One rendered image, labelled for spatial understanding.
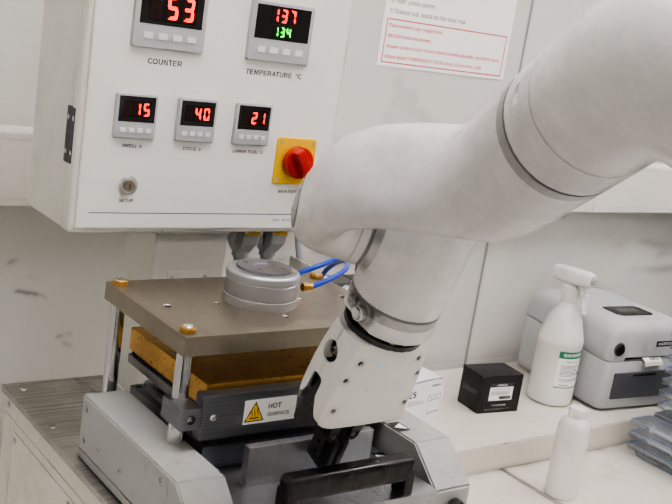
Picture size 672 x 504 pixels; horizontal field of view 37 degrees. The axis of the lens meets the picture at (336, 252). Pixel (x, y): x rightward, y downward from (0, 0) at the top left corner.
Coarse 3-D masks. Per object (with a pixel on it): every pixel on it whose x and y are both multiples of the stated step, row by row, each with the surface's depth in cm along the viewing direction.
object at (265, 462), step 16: (368, 432) 104; (256, 448) 96; (272, 448) 97; (288, 448) 98; (304, 448) 99; (352, 448) 103; (368, 448) 105; (240, 464) 101; (256, 464) 96; (272, 464) 98; (288, 464) 99; (304, 464) 100; (240, 480) 97; (256, 480) 97; (272, 480) 98; (416, 480) 103; (240, 496) 94; (256, 496) 95; (272, 496) 95; (336, 496) 97; (352, 496) 98; (368, 496) 98; (384, 496) 99; (400, 496) 99; (416, 496) 100; (432, 496) 102
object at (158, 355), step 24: (144, 336) 107; (144, 360) 107; (168, 360) 102; (216, 360) 103; (240, 360) 104; (264, 360) 105; (288, 360) 106; (168, 384) 103; (192, 384) 99; (216, 384) 97; (240, 384) 98
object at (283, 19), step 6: (276, 12) 114; (282, 12) 114; (288, 12) 114; (294, 12) 115; (276, 18) 114; (282, 18) 114; (288, 18) 115; (294, 18) 115; (282, 24) 114; (288, 24) 115; (294, 24) 115
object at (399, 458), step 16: (336, 464) 95; (352, 464) 95; (368, 464) 96; (384, 464) 97; (400, 464) 98; (288, 480) 91; (304, 480) 91; (320, 480) 92; (336, 480) 93; (352, 480) 95; (368, 480) 96; (384, 480) 97; (400, 480) 98; (288, 496) 90; (304, 496) 92; (320, 496) 93
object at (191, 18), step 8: (152, 0) 105; (160, 0) 105; (168, 0) 106; (176, 0) 106; (184, 0) 107; (192, 0) 107; (152, 8) 105; (160, 8) 105; (168, 8) 106; (176, 8) 106; (184, 8) 107; (192, 8) 108; (152, 16) 105; (160, 16) 106; (168, 16) 106; (176, 16) 107; (184, 16) 107; (192, 16) 108; (184, 24) 107; (192, 24) 108
